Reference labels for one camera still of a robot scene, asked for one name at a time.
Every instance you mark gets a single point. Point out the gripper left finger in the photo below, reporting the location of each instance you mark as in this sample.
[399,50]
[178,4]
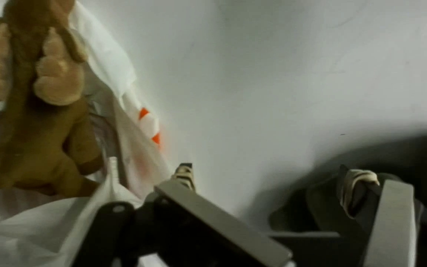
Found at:
[206,226]

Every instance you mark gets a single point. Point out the brown plush moose toy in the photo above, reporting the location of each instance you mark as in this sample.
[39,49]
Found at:
[39,111]

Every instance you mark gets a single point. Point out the white plastic bag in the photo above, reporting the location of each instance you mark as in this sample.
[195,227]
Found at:
[20,237]

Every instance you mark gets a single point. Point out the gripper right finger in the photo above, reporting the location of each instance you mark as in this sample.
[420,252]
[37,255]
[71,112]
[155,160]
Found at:
[393,226]

